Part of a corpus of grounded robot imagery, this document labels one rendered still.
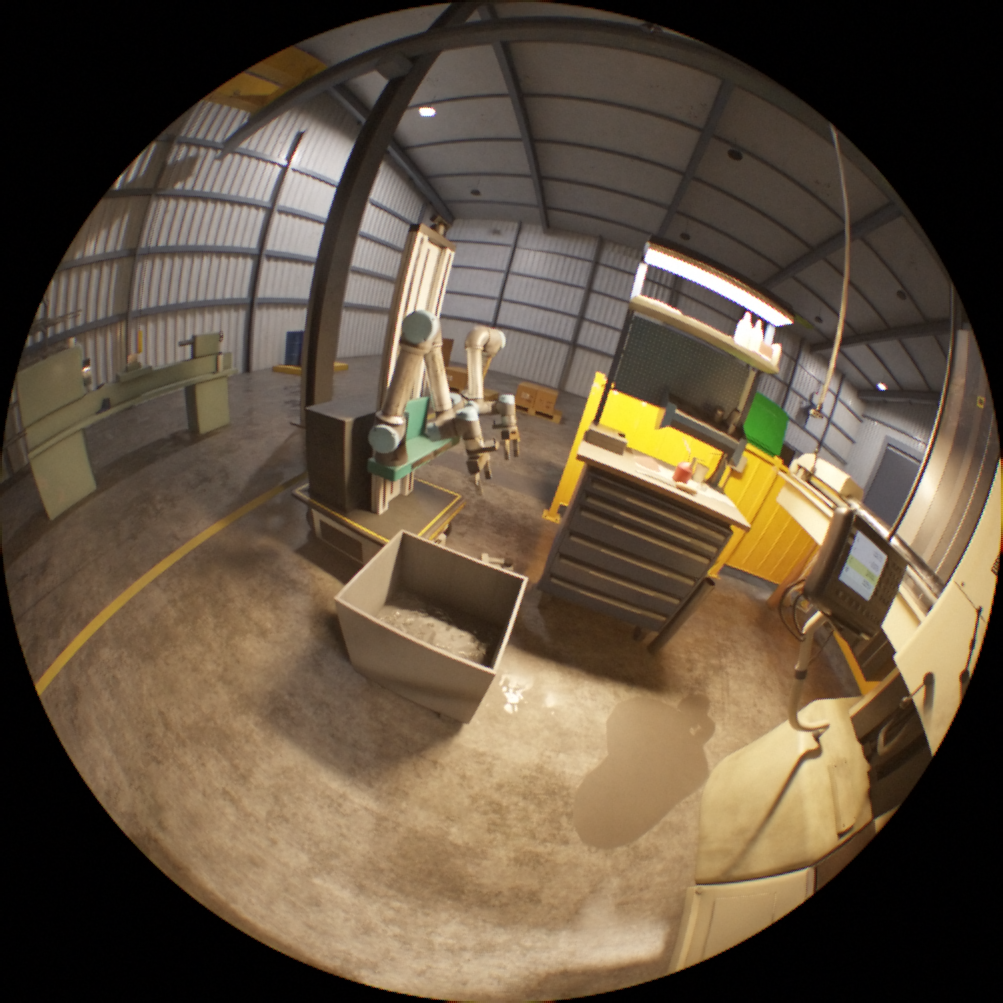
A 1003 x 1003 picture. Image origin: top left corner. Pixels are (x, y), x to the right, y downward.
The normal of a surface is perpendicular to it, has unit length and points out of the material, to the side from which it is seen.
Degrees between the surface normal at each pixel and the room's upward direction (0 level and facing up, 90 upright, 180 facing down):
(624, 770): 0
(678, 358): 90
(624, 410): 90
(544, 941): 0
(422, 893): 0
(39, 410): 90
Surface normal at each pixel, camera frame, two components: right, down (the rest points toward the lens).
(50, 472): 0.94, 0.33
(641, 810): 0.23, -0.84
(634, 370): -0.32, 0.41
